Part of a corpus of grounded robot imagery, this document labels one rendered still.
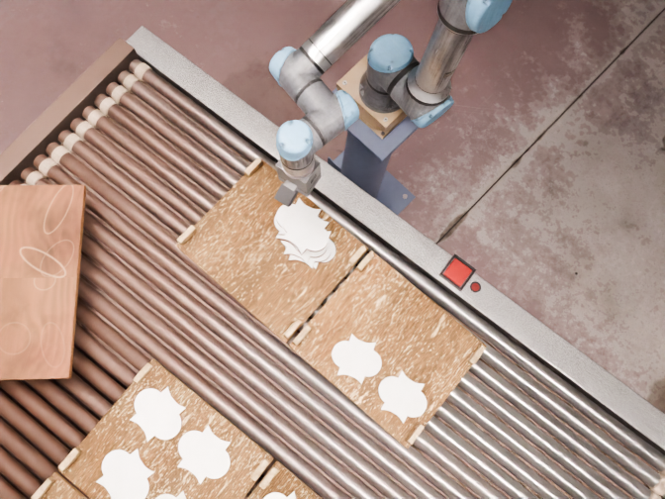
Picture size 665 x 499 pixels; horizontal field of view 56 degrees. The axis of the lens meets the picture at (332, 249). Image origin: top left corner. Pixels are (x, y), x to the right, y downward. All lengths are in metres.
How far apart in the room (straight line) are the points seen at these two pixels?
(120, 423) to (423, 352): 0.81
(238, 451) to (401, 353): 0.49
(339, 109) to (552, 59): 2.09
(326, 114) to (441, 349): 0.74
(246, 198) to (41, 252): 0.55
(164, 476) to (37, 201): 0.78
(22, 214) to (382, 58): 1.02
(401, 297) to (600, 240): 1.48
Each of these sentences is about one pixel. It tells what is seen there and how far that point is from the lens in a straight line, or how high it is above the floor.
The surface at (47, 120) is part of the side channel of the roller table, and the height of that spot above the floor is 0.95.
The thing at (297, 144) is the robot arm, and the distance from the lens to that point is 1.28.
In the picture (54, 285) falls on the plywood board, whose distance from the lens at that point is 1.72.
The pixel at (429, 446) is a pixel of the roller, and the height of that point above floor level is 0.92.
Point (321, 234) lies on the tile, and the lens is 1.66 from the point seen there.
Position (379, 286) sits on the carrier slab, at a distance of 1.72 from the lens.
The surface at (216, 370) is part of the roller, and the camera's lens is 1.71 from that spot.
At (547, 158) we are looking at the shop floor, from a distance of 3.06.
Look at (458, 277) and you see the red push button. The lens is 1.78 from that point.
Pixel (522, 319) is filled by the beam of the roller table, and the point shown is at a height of 0.92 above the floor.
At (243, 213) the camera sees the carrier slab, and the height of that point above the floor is 0.94.
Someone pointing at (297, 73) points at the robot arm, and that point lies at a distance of 1.37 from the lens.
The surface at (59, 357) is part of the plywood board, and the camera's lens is 1.68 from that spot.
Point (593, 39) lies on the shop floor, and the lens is 3.46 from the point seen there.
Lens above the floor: 2.61
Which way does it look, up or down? 75 degrees down
